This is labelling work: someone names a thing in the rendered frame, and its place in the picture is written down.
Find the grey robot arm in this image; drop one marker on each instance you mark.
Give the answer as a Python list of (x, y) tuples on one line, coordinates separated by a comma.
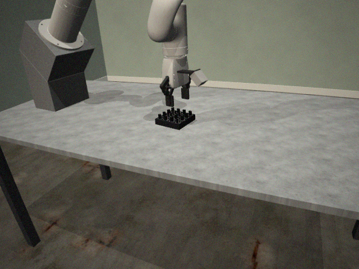
[(167, 24)]

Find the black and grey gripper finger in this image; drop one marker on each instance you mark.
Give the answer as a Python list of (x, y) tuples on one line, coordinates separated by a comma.
[(185, 90), (169, 99)]

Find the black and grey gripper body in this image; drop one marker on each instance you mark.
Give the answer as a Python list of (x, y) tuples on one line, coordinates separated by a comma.
[(170, 67)]

